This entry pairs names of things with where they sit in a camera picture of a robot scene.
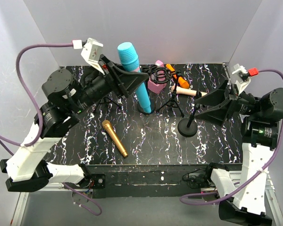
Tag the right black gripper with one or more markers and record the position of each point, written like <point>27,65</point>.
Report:
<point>231,101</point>

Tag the beige microphone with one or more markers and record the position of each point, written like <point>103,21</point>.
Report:
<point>184,91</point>

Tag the round base shock-mount stand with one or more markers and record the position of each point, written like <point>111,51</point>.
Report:
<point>158,75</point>

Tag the right round base stand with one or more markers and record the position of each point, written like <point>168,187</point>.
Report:
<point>188,127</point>

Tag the black tripod stand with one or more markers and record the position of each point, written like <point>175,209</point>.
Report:
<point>172,103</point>
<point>108,102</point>

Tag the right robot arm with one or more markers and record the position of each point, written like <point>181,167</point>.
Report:
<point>244,205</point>

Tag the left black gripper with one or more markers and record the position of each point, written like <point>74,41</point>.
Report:
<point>112,76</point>

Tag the gold microphone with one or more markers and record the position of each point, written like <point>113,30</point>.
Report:
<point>110,130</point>

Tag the blue microphone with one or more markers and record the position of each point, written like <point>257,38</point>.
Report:
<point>129,60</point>

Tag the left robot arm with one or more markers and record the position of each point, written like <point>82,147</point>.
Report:
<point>67,98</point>

